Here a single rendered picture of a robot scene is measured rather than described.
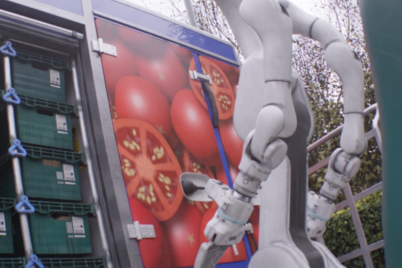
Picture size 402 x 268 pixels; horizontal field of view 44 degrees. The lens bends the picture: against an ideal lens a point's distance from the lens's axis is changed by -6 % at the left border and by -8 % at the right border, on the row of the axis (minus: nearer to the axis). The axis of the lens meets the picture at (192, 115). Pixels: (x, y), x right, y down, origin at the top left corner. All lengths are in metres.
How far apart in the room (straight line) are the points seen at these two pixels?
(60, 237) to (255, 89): 1.39
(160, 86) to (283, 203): 1.91
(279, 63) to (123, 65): 1.90
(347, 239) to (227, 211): 3.06
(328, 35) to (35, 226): 1.52
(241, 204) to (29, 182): 1.46
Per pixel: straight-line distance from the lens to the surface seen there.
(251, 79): 1.42
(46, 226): 2.47
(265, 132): 1.17
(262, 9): 1.24
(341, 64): 1.62
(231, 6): 1.57
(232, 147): 3.47
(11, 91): 2.58
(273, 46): 1.22
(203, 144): 3.24
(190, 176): 3.06
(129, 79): 2.99
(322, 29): 1.70
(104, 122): 2.71
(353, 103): 1.60
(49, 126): 2.70
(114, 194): 2.57
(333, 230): 4.29
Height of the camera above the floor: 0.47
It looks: 22 degrees up
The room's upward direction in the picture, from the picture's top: 15 degrees counter-clockwise
